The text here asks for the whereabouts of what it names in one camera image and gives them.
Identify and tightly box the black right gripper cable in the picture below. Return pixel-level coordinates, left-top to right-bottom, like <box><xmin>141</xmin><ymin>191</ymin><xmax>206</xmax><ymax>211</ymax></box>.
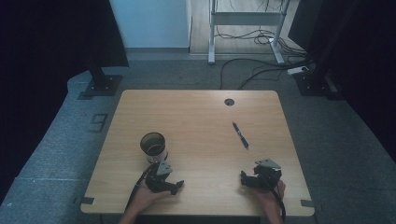
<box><xmin>261</xmin><ymin>172</ymin><xmax>287</xmax><ymax>222</ymax></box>

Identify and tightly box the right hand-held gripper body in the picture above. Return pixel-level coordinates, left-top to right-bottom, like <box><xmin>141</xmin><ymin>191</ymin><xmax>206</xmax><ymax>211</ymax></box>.
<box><xmin>247</xmin><ymin>158</ymin><xmax>283</xmax><ymax>190</ymax></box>

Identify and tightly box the long black floor cable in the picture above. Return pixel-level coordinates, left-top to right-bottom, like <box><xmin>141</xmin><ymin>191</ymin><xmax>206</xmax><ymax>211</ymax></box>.
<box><xmin>219</xmin><ymin>57</ymin><xmax>314</xmax><ymax>91</ymax></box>

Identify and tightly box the white power strip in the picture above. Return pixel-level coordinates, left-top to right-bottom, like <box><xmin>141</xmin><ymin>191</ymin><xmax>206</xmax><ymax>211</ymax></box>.
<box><xmin>286</xmin><ymin>65</ymin><xmax>310</xmax><ymax>77</ymax></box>

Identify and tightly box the white partition panel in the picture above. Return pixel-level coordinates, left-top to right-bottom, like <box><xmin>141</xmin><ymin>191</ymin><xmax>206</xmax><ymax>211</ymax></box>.
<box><xmin>108</xmin><ymin>0</ymin><xmax>192</xmax><ymax>49</ymax></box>

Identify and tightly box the white metal desk frame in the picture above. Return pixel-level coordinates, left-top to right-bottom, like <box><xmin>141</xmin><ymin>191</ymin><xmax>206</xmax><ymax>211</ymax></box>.
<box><xmin>207</xmin><ymin>0</ymin><xmax>293</xmax><ymax>66</ymax></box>

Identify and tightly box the person's right hand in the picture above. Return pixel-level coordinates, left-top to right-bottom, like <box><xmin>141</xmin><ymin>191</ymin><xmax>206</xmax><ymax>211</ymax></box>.
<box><xmin>252</xmin><ymin>179</ymin><xmax>287</xmax><ymax>216</ymax></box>

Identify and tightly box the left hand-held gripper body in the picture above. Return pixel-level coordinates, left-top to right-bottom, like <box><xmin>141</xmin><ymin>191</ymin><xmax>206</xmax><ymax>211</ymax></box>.
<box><xmin>144</xmin><ymin>160</ymin><xmax>174</xmax><ymax>193</ymax></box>

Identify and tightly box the person's left hand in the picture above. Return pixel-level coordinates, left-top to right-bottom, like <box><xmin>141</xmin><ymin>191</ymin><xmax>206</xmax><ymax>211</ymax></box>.
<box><xmin>130</xmin><ymin>179</ymin><xmax>173</xmax><ymax>216</ymax></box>

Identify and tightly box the black stand with base plate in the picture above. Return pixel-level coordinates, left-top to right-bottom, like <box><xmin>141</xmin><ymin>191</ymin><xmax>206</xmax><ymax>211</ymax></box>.
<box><xmin>82</xmin><ymin>55</ymin><xmax>124</xmax><ymax>98</ymax></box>
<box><xmin>293</xmin><ymin>18</ymin><xmax>345</xmax><ymax>101</ymax></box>

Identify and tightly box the blue pen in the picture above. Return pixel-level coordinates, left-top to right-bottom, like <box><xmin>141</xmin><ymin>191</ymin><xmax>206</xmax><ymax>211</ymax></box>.
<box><xmin>232</xmin><ymin>120</ymin><xmax>250</xmax><ymax>150</ymax></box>

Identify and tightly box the tangle of black cables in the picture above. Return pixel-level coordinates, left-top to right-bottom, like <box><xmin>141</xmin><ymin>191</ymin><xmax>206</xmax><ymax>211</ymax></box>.
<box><xmin>215</xmin><ymin>26</ymin><xmax>309</xmax><ymax>59</ymax></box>

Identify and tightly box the black curtain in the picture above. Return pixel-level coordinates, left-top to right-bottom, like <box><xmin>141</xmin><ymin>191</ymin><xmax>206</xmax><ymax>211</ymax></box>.
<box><xmin>0</xmin><ymin>0</ymin><xmax>131</xmax><ymax>204</ymax></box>
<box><xmin>287</xmin><ymin>0</ymin><xmax>396</xmax><ymax>164</ymax></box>

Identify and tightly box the dark round pen holder cup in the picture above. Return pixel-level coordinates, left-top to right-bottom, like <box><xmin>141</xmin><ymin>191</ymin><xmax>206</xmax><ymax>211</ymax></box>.
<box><xmin>139</xmin><ymin>132</ymin><xmax>169</xmax><ymax>164</ymax></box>

